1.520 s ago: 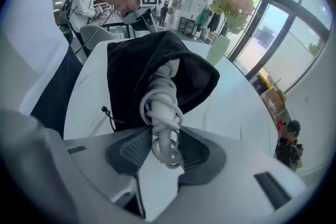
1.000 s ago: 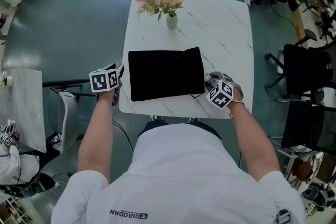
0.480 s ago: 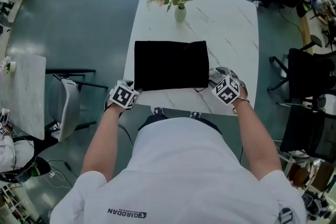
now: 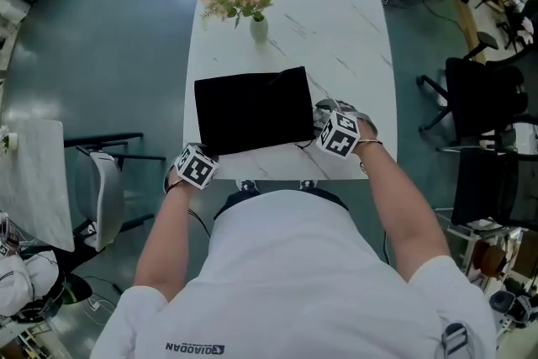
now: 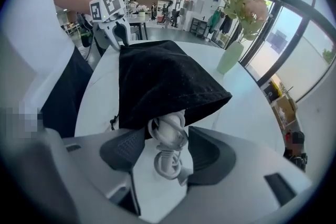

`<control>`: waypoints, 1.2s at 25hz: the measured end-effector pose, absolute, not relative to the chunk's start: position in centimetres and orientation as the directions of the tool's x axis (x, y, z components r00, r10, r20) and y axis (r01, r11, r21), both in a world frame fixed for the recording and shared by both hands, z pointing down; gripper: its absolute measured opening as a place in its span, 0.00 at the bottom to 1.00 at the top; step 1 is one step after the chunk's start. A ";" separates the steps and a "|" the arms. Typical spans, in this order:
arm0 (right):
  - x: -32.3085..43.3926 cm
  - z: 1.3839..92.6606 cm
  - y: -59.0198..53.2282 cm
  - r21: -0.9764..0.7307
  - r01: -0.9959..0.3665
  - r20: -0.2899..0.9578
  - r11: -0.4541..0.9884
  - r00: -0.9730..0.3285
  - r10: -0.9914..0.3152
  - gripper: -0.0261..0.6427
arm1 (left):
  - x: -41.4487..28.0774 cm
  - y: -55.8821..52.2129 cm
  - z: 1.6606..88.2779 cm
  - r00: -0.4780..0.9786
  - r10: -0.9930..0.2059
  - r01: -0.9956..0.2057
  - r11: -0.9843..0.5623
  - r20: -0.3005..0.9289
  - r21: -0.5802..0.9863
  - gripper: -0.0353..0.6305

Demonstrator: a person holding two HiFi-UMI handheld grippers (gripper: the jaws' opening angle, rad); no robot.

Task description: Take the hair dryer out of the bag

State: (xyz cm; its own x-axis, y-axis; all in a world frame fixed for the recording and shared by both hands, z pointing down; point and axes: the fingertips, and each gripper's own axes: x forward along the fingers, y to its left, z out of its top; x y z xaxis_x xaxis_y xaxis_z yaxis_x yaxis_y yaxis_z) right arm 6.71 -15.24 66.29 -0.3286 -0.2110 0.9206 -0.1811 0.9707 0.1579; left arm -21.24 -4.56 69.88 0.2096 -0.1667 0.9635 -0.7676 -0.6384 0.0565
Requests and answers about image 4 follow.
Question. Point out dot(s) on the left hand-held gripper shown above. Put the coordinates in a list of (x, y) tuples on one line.
[(197, 168)]

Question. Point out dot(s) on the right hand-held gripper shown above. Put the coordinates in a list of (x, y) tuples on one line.
[(338, 134)]

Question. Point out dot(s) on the person's left forearm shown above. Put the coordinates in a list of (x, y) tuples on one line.
[(168, 239)]

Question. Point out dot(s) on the person's right forearm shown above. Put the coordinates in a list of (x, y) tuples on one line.
[(403, 214)]

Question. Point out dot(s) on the person's left shoe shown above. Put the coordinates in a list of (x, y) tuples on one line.
[(248, 185)]

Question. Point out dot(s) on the person's shoe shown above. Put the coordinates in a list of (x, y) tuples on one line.
[(248, 185), (308, 183)]

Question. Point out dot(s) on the person's right shoe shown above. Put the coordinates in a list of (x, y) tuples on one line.
[(308, 183)]

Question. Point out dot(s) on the person's black shorts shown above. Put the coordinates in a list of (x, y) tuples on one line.
[(328, 199)]

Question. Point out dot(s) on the white marble table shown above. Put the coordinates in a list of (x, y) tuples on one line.
[(349, 54)]

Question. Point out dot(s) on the grey shell chair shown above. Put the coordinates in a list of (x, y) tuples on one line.
[(103, 197)]

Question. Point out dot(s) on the pale green vase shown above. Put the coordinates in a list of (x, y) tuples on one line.
[(259, 30)]

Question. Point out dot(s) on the black padded office chair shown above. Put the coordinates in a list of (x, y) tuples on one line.
[(479, 101)]

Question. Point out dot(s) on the person's white shirt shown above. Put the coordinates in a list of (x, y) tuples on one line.
[(286, 286)]

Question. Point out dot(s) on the black mesh office chair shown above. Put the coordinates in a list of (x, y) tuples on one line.
[(492, 189)]

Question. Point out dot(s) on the grey marble side table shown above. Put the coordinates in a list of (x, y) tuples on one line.
[(33, 181)]

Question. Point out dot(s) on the white metal shelf rack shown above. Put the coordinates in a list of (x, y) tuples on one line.
[(479, 252)]

